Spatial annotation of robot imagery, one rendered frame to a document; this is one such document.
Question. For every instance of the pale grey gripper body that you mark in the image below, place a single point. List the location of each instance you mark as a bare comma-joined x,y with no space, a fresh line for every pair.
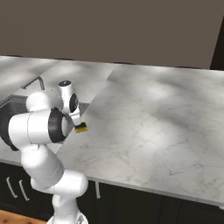
75,118

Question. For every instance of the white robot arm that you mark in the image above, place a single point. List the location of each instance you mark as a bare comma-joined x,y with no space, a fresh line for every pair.
40,169

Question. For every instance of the yellow sponge with dark top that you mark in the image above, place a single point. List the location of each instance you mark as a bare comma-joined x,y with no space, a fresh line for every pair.
81,128

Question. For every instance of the dark sink basin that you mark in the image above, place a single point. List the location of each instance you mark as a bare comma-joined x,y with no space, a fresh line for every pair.
13,105

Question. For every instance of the grey metal tap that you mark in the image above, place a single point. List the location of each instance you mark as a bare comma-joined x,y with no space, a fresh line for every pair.
37,79

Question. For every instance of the dark tall cabinet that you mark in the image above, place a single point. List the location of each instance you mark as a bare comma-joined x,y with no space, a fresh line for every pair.
218,46

